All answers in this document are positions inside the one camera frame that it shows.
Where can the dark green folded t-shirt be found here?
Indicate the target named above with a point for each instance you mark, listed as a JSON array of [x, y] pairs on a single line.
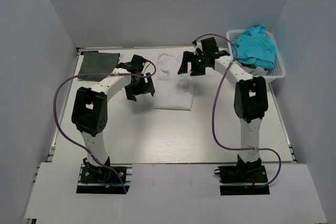
[[97, 62]]

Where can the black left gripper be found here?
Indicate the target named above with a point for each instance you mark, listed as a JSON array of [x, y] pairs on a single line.
[[147, 87]]

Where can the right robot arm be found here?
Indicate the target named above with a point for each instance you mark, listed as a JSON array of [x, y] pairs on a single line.
[[250, 98]]

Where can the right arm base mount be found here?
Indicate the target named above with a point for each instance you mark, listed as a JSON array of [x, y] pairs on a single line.
[[232, 184]]

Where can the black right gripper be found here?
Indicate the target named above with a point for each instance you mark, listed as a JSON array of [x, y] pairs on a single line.
[[190, 56]]

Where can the white plastic basket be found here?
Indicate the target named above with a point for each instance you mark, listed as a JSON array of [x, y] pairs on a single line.
[[277, 72]]

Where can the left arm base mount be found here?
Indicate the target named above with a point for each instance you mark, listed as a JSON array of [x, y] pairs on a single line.
[[91, 183]]

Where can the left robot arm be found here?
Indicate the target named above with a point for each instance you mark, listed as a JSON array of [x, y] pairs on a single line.
[[90, 112]]

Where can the grey garment in basket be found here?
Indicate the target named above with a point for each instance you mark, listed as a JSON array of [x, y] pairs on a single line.
[[258, 71]]

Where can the white t-shirt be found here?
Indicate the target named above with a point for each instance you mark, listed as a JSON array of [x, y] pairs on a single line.
[[172, 91]]

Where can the teal t-shirt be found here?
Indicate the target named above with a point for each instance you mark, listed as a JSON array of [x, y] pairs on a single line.
[[254, 48]]

